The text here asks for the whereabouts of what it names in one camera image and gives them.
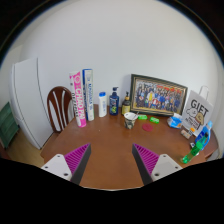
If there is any small brown card box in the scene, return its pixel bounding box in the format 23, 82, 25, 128
181, 130, 191, 139

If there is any white lotion bottle blue cap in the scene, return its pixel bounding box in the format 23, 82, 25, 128
98, 92, 107, 117

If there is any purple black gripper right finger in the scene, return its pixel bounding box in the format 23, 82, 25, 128
132, 144, 182, 185

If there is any wooden chair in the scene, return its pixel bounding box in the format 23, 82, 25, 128
47, 86, 74, 133

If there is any red round coaster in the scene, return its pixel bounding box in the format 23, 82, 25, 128
142, 123, 153, 132

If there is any framed group picture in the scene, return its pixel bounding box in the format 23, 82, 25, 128
130, 74, 188, 116

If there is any yellow black pump bottle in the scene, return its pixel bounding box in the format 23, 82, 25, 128
121, 93, 130, 114

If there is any white ceramic mug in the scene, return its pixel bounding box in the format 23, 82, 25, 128
124, 112, 137, 129

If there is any green small packet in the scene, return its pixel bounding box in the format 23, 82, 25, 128
149, 117, 160, 124
138, 115, 147, 120

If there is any blue tissue pack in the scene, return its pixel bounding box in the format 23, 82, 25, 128
167, 113, 182, 129

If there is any green small packet left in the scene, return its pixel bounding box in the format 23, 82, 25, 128
138, 115, 147, 120

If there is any white gift paper bag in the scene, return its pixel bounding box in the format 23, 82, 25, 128
182, 87, 213, 136

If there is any pink white tall box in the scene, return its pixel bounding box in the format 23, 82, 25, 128
69, 71, 86, 127

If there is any blue plastic package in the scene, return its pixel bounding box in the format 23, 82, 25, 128
194, 120, 214, 150

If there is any green crate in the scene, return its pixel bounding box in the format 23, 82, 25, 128
0, 103, 19, 148

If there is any dark blue pump bottle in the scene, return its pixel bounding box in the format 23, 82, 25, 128
109, 87, 119, 115

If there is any white refrigerator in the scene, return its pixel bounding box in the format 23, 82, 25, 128
9, 58, 53, 149

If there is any green plastic bottle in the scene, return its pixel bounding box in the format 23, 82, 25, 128
181, 134, 208, 164

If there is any green small packet right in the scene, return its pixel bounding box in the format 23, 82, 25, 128
149, 117, 160, 124

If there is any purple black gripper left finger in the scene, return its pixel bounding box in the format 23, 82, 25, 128
42, 143, 91, 185

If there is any white blue green tall box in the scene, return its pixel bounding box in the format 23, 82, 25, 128
82, 69, 94, 121

